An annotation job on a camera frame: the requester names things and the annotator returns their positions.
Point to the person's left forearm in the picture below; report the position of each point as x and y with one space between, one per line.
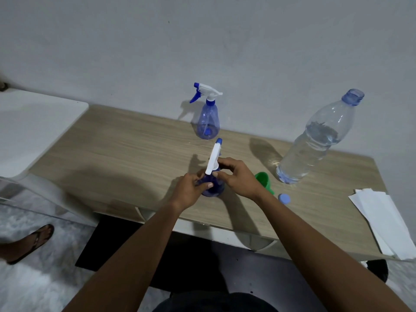
130 266

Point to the white side table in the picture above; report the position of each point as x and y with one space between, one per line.
32 126

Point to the large clear water bottle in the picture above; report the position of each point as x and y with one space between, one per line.
312 146

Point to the black floor mat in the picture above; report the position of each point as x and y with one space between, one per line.
107 246

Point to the person's right hand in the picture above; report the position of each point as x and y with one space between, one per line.
240 181

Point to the person's left thumb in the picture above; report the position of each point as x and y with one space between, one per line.
204 185

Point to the blue plastic spray bottle body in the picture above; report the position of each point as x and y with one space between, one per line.
215 188

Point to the blue spray bottle white trigger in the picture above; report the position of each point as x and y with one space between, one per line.
208 121

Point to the person's black shorts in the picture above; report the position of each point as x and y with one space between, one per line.
214 303

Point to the person's right thumb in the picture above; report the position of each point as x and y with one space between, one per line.
221 176

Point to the green plastic funnel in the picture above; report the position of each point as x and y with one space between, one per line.
264 181

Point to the black flip-flop sandal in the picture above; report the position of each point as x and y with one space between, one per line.
38 241

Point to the person's left hand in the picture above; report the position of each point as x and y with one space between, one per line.
183 193

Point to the person's right forearm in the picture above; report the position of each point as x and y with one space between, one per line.
318 253

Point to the blue bottle cap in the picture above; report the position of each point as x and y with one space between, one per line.
284 199

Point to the white spray trigger head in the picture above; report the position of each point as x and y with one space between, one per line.
214 155

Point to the white paper sheets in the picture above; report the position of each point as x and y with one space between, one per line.
383 217

